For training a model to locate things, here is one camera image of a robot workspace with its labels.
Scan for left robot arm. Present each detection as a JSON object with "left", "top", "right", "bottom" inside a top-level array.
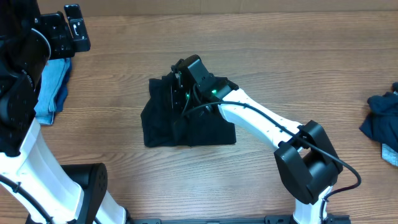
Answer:
[{"left": 1, "top": 0, "right": 132, "bottom": 224}]

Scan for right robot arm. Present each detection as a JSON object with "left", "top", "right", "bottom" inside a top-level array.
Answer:
[{"left": 170, "top": 55, "right": 351, "bottom": 223}]

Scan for black garment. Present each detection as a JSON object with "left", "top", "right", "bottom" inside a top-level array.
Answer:
[{"left": 141, "top": 74, "right": 236, "bottom": 147}]

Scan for folded light blue jeans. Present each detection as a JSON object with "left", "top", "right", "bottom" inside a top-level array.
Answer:
[{"left": 35, "top": 58, "right": 72, "bottom": 126}]

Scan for dark navy garment pile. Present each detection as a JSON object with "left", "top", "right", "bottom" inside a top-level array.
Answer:
[{"left": 359, "top": 82, "right": 397, "bottom": 150}]

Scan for light denim fabric piece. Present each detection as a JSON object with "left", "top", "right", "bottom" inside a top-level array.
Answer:
[{"left": 381, "top": 144, "right": 398, "bottom": 166}]

